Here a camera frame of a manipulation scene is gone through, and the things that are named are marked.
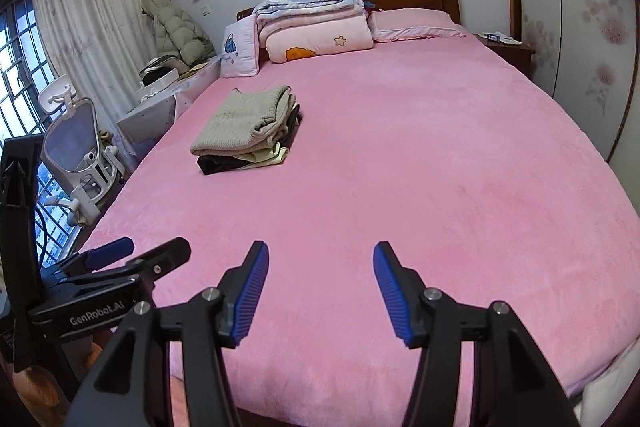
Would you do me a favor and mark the white office chair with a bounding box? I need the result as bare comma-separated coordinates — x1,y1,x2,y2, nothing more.
37,74,127,228

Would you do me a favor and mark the window with metal grille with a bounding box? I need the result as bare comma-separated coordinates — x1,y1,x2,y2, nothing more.
0,0,87,269

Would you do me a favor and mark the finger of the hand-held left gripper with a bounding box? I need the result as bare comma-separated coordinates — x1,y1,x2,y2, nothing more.
52,236,136,279
67,236,193,291

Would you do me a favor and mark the white desk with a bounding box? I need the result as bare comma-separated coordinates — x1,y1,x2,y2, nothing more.
115,56,224,158

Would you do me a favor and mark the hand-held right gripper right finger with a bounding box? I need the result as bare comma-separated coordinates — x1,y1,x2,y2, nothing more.
372,240,582,427

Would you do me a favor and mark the pale puffer jacket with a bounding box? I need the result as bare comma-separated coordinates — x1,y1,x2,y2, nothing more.
150,0,217,66

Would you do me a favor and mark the pink pillow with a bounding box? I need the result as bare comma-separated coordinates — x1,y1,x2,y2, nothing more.
367,8,467,44

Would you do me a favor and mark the pale pink printed cushion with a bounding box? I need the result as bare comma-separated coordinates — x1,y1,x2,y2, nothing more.
219,17,261,80

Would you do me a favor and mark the floral print wardrobe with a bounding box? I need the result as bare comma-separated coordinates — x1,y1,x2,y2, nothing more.
492,0,640,164

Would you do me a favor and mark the wooden nightstand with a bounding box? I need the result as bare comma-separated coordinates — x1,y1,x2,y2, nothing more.
474,32,537,80

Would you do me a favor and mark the bed with pink sheet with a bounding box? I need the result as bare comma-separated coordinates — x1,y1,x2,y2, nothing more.
75,8,640,427

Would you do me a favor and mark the beige knit sweater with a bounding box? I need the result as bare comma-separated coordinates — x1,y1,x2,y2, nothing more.
189,85,297,156

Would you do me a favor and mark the black folded garment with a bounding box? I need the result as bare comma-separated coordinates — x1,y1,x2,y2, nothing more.
196,104,303,176

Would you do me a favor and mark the white sheer curtain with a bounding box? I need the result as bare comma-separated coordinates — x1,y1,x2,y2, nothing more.
29,0,167,124

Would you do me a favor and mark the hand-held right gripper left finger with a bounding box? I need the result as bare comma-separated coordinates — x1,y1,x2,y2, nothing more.
63,240,271,427

